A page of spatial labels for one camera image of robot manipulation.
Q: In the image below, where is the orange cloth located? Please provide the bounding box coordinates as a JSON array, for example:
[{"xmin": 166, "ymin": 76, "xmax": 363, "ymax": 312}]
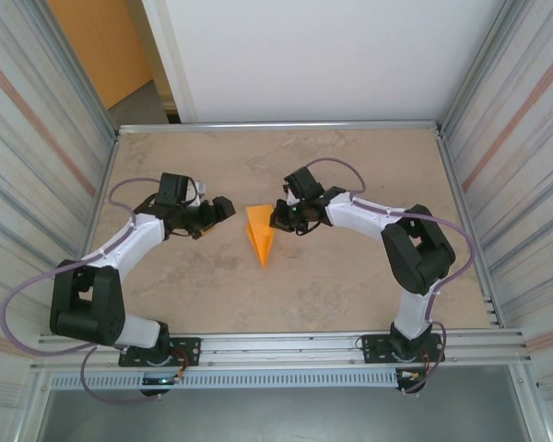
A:
[{"xmin": 244, "ymin": 204, "xmax": 277, "ymax": 271}]

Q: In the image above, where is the grey metal sheet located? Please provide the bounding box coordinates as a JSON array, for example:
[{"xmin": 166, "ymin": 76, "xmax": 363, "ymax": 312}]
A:
[{"xmin": 36, "ymin": 366, "xmax": 534, "ymax": 442}]

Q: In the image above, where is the black base electronics board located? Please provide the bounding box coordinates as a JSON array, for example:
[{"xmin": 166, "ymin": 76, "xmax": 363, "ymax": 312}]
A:
[
  {"xmin": 394, "ymin": 367, "xmax": 429, "ymax": 396},
  {"xmin": 139, "ymin": 373, "xmax": 185, "ymax": 400}
]

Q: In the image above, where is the orange wooden door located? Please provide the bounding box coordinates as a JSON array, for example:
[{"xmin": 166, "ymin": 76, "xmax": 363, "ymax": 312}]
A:
[{"xmin": 45, "ymin": 0, "xmax": 156, "ymax": 111}]

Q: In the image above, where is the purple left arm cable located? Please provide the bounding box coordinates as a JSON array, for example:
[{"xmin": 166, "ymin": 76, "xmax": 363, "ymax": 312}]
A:
[{"xmin": 0, "ymin": 177, "xmax": 162, "ymax": 406}]

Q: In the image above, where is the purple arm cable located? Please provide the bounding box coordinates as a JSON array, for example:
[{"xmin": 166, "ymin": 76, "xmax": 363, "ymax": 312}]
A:
[
  {"xmin": 0, "ymin": 177, "xmax": 162, "ymax": 406},
  {"xmin": 303, "ymin": 157, "xmax": 478, "ymax": 396}
]

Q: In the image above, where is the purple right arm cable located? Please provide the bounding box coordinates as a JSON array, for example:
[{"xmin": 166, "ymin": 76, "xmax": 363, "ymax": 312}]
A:
[{"xmin": 303, "ymin": 157, "xmax": 478, "ymax": 396}]

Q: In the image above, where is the aluminium table end rail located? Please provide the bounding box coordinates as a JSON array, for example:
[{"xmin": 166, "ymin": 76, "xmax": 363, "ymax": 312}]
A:
[{"xmin": 116, "ymin": 120, "xmax": 444, "ymax": 136}]

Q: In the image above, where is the aluminium table side rail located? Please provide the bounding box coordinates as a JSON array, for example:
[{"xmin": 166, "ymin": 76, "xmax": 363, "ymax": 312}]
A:
[
  {"xmin": 435, "ymin": 128, "xmax": 506, "ymax": 329},
  {"xmin": 59, "ymin": 131, "xmax": 122, "ymax": 335}
]

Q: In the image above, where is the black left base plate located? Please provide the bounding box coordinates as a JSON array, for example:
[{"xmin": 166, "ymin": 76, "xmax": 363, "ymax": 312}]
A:
[{"xmin": 118, "ymin": 335, "xmax": 202, "ymax": 368}]

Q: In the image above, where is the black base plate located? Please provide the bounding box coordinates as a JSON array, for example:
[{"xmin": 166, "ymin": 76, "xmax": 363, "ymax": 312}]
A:
[
  {"xmin": 358, "ymin": 331, "xmax": 443, "ymax": 365},
  {"xmin": 118, "ymin": 335, "xmax": 202, "ymax": 368}
]

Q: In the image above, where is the long aluminium mounting rail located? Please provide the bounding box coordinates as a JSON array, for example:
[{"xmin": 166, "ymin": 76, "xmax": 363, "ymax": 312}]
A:
[{"xmin": 30, "ymin": 327, "xmax": 534, "ymax": 370}]

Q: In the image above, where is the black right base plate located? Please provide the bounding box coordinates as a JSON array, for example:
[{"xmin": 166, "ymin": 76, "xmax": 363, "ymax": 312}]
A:
[{"xmin": 358, "ymin": 331, "xmax": 443, "ymax": 365}]

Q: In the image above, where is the slotted grey cable duct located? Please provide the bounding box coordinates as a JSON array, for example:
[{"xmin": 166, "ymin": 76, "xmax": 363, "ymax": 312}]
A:
[{"xmin": 49, "ymin": 370, "xmax": 400, "ymax": 390}]

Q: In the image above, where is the white door frame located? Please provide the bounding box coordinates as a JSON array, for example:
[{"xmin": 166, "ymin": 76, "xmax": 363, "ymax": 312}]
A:
[{"xmin": 140, "ymin": 0, "xmax": 199, "ymax": 124}]

